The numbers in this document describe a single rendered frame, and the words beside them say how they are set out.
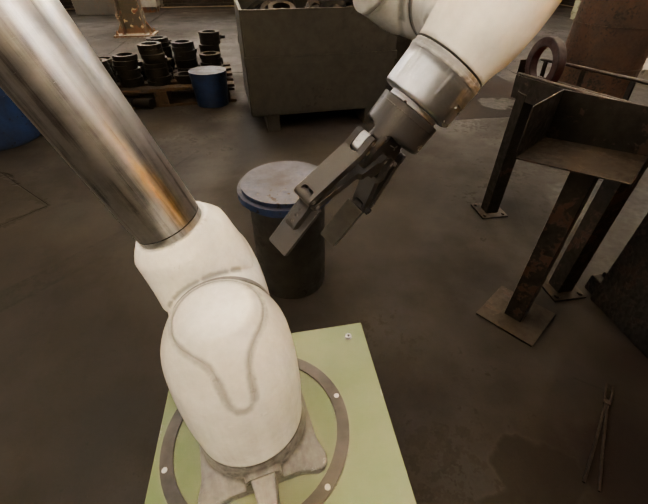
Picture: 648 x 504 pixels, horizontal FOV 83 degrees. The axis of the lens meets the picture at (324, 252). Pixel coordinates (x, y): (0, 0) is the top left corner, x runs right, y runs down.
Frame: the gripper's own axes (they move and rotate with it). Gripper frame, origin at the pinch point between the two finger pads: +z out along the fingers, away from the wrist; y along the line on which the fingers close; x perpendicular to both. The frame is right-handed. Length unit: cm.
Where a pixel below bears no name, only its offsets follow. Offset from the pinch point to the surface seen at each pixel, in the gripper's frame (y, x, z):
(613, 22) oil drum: 298, 27, -160
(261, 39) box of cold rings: 155, 161, -5
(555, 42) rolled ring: 119, 15, -72
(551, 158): 71, -14, -35
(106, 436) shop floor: 14, 15, 89
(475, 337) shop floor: 87, -38, 19
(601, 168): 68, -24, -39
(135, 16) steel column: 353, 558, 100
